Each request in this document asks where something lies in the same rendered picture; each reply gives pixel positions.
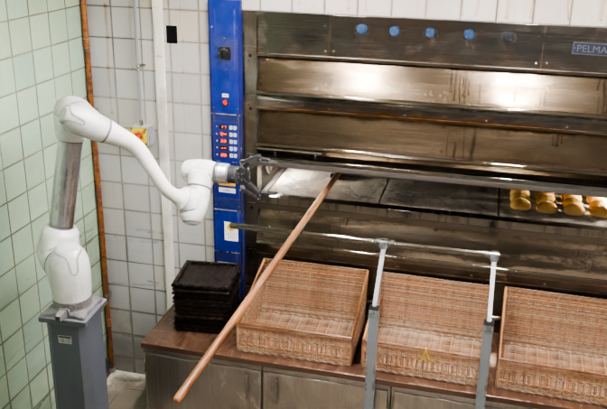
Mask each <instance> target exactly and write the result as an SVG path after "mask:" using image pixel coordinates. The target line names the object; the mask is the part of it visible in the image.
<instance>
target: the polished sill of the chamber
mask: <svg viewBox="0 0 607 409"><path fill-rule="evenodd" d="M316 199H317V198H315V197H306V196H297V195H288V194H280V193H278V194H277V196H271V195H270V196H269V197H261V199H260V200H258V201H257V202H258V203H266V204H275V205H284V206H293V207H301V208H310V207H311V206H312V205H313V203H314V202H315V200H316ZM317 209H327V210H335V211H344V212H352V213H361V214H370V215H379V216H387V217H396V218H412V219H421V220H430V221H438V222H447V223H455V224H464V225H473V226H482V227H490V228H506V229H516V230H524V231H533V232H541V233H550V234H558V235H568V236H576V237H592V238H601V239H607V227H599V226H590V225H581V224H573V223H564V222H554V221H545V220H536V219H528V218H511V217H502V216H492V215H483V214H475V213H466V212H457V211H448V210H439V209H422V208H413V207H404V206H395V205H386V204H377V203H368V202H359V201H350V200H334V199H323V201H322V203H321V204H320V206H319V207H318V208H317Z"/></svg>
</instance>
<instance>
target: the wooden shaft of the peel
mask: <svg viewBox="0 0 607 409"><path fill-rule="evenodd" d="M340 176H341V173H338V172H336V173H334V174H333V176H332V178H331V179H330V180H329V182H328V183H327V184H326V186H325V187H324V189H323V190H322V192H321V193H320V195H319V196H318V197H317V199H316V200H315V202H314V203H313V205H312V206H311V207H310V208H309V209H308V211H307V212H306V213H305V215H304V216H303V218H302V219H301V221H300V222H299V224H298V225H297V226H296V228H295V229H294V231H293V232H292V234H291V235H290V237H289V238H288V239H287V240H286V241H285V243H284V244H283V246H282V247H281V248H280V250H279V251H278V253H277V254H276V255H275V257H274V259H273V260H272V261H271V263H270V264H269V265H268V267H267V268H266V270H265V271H264V273H262V275H261V276H260V277H259V279H258V280H257V282H256V283H255V285H254V286H253V288H252V289H251V290H250V292H249V293H248V294H247V296H246V298H245V299H244V300H243V302H242V303H241V304H240V305H239V307H238V308H237V310H236V311H235V312H234V314H233V315H232V317H231V318H230V319H229V321H228V322H227V324H226V325H225V327H224V328H223V329H222V331H221V332H220V334H219V335H218V337H217V338H216V339H215V340H214V341H213V343H212V344H211V346H210V347H209V349H208V350H207V351H206V353H205V354H204V356H203V357H202V358H201V360H200V362H199V363H198V364H197V366H196V367H195V368H194V369H193V371H192V372H191V374H190V375H189V376H188V378H187V379H186V380H185V382H184V383H183V385H182V386H181V388H180V389H179V391H178V392H177V393H176V395H175V396H174V398H173V401H174V402H175V403H176V404H179V403H180V402H181V401H182V399H183V398H184V397H185V396H186V394H187V393H188V392H189V390H190V389H191V387H192V385H193V384H194V383H195V381H196V380H197V378H198V377H199V375H200V374H201V372H202V371H203V369H204V368H205V367H206V366H207V365H208V363H209V362H210V360H211V359H212V357H213V356H214V354H215V353H216V351H217V350H218V349H219V347H220V345H221V344H222V343H223V341H224V340H225V338H226V337H227V336H228V335H229V333H230V332H231V330H232V329H233V328H234V326H235V325H236V323H237V322H238V320H239V319H240V317H241V316H242V314H243V313H244V311H245V310H246V309H247V307H248V306H249V304H250V303H251V302H252V301H253V299H254V298H255V296H256V295H257V293H258V292H259V290H260V289H261V287H262V286H263V285H264V283H265V282H266V280H267V279H268V277H269V276H270V275H271V274H272V272H273V271H274V270H275V268H276V266H277V265H278V263H279V262H280V261H281V259H282V258H283V256H284V255H285V253H286V252H287V250H288V249H289V247H290V246H291V245H292V244H293V242H294V241H295V240H296V238H297V237H298V235H299V234H300V232H301V231H302V230H303V228H304V226H305V225H306V223H307V222H308V221H309V219H310V218H311V216H312V215H313V213H314V212H315V211H316V210H317V208H318V207H319V206H320V204H321V203H322V201H323V199H324V198H325V197H326V195H327V194H328V192H329V191H330V190H331V188H332V186H333V185H334V183H335V182H336V181H337V180H338V179H339V177H340Z"/></svg>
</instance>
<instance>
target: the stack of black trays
mask: <svg viewBox="0 0 607 409"><path fill-rule="evenodd" d="M240 266H241V264H232V263H220V262H207V261H194V260H186V262H185V263H184V265H183V267H182V269H181V270H180V272H179V273H178V274H177V276H176V277H175V279H174V280H173V283H172V284H171V287H173V288H172V290H173V292H172V294H174V297H173V299H174V300H173V302H174V305H173V307H175V309H174V313H173V316H174V317H173V320H175V321H174V322H173V324H175V325H174V326H173V328H174V329H176V330H180V331H191V332H203V333H214V334H220V332H221V331H222V329H223V328H224V327H225V325H226V324H227V322H228V321H229V319H230V318H231V317H232V315H233V314H234V312H235V311H236V310H237V308H238V307H239V305H240V304H241V303H242V301H241V300H240V299H241V297H239V295H240V292H239V291H240V289H239V288H240V285H241V284H240V282H241V281H240V280H239V279H240V275H241V273H239V270H240Z"/></svg>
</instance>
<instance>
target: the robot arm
mask: <svg viewBox="0 0 607 409"><path fill-rule="evenodd" d="M53 114H54V116H53V117H54V133H55V136H56V138H57V139H58V144H57V153H56V162H55V170H54V179H53V187H52V196H51V213H50V222H49V223H48V224H47V225H46V226H45V227H44V228H43V229H42V233H41V236H40V240H39V241H38V244H37V247H36V255H37V258H38V261H39V263H40V265H41V267H42V269H43V271H44V272H45V273H46V274H47V277H48V280H49V284H50V286H51V294H52V305H51V307H50V308H48V309H47V310H45V311H44V312H43V316H44V317H55V320H56V321H63V320H64V319H74V320H78V321H84V320H85V319H87V317H88V315H89V314H90V313H91V312H92V311H93V310H94V308H95V307H96V306H97V305H98V304H99V303H101V302H102V297H100V296H92V292H91V286H92V283H91V271H90V264H89V257H88V255H87V253H86V251H85V250H84V249H83V247H82V246H80V245H79V230H78V229H77V228H76V227H75V226H74V220H75V212H76V204H77V196H78V188H79V173H80V165H81V156H82V148H83V142H85V141H86V140H87V139H89V140H92V141H96V142H99V143H102V144H111V145H115V146H119V147H123V148H125V149H127V150H128V151H129V152H131V153H132V154H133V155H134V156H135V158H136V159H137V160H138V161H139V163H140V164H141V165H142V167H143V168H144V170H145V172H146V173H147V175H148V176H149V178H150V179H151V181H152V182H153V183H154V185H155V187H156V188H157V190H159V191H160V192H161V193H162V194H163V195H164V196H165V198H166V199H168V200H169V201H171V202H173V203H174V204H175V208H177V209H178V210H179V211H180V212H181V214H180V217H181V220H182V222H183V223H184V224H185V225H189V226H197V225H199V224H200V223H201V222H202V221H203V220H204V218H205V215H206V213H207V210H208V206H209V203H210V191H211V188H212V186H213V184H214V183H221V184H228V183H238V184H240V189H239V191H243V192H245V193H246V194H248V195H250V196H251V197H253V198H255V199H256V200H260V199H261V197H269V196H270V195H271V196H277V194H278V192H276V191H261V190H259V189H258V188H257V187H256V186H255V185H254V184H253V183H252V181H251V180H250V171H249V170H250V169H252V168H253V167H254V166H256V165H257V164H258V163H260V162H261V164H270V165H278V162H274V161H270V159H267V158H262V156H261V153H259V154H256V155H254V156H251V157H249V158H247V159H241V160H240V161H239V163H240V166H234V165H230V164H229V163H216V162H213V161H211V160H205V159H192V160H187V161H185V162H184V163H183V164H182V167H181V176H182V178H183V179H185V180H186V181H187V182H188V186H187V187H183V188H182V189H176V188H174V187H173V186H172V185H171V184H170V182H168V181H167V179H166V178H165V176H164V174H163V172H162V170H161V169H160V167H159V166H158V164H157V162H156V161H155V159H154V157H153V156H152V155H151V153H150V151H149V150H148V148H147V147H146V146H145V144H144V143H143V142H142V141H141V140H140V139H139V138H138V137H136V136H135V135H133V134H132V133H130V132H129V131H127V130H125V128H123V127H122V126H120V125H118V124H117V123H115V122H114V121H112V120H111V119H109V118H107V117H105V116H103V115H101V114H100V113H99V112H98V111H97V110H96V109H94V108H93V107H92V106H91V104H90V103H89V102H87V101H86V100H85V99H83V98H80V97H77V96H66V97H63V98H61V99H59V100H58V101H57V103H56V104H55V106H54V109H53ZM256 158H258V160H257V161H255V162H254V163H252V164H251V165H250V166H248V167H247V168H246V167H245V166H243V164H245V163H247V162H250V161H252V160H255V159H256ZM244 184H246V185H247V186H248V187H249V188H250V189H251V190H252V191H251V190H250V189H248V188H246V187H245V186H244Z"/></svg>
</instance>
